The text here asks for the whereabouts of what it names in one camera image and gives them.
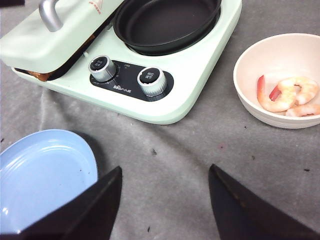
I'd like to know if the beige ribbed bowl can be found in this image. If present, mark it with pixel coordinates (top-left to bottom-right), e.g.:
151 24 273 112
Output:
233 33 320 129

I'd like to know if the blue round plate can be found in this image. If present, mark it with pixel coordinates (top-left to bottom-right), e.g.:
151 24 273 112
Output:
0 129 98 234

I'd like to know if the left silver control knob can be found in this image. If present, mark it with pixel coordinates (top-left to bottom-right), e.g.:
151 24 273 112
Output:
88 55 117 82

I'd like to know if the grey table cloth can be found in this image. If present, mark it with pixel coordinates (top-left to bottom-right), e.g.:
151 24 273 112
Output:
0 0 320 240

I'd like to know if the toast bread slice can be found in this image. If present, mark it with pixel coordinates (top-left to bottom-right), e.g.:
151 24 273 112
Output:
27 70 52 82

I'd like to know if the silver control knob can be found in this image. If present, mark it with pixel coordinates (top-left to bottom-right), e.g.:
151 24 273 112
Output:
88 55 117 82
137 67 167 97

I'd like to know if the pink shrimp large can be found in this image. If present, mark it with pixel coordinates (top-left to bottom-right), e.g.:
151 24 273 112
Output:
257 75 319 113

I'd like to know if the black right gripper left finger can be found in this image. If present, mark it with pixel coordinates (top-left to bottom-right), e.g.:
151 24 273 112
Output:
16 166 123 240

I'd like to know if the pink shrimp small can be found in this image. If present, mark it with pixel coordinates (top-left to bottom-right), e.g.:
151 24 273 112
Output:
285 104 320 117

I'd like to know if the right silver control knob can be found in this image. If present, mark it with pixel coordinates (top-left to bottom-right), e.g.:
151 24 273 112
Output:
137 67 167 97

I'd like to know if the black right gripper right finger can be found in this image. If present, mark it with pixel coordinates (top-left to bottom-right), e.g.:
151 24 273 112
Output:
208 164 320 240

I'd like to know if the mint green breakfast maker base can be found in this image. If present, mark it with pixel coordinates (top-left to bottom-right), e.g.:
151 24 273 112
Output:
16 0 242 125

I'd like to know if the black round frying pan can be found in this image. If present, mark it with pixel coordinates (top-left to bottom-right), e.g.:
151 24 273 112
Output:
113 0 222 56

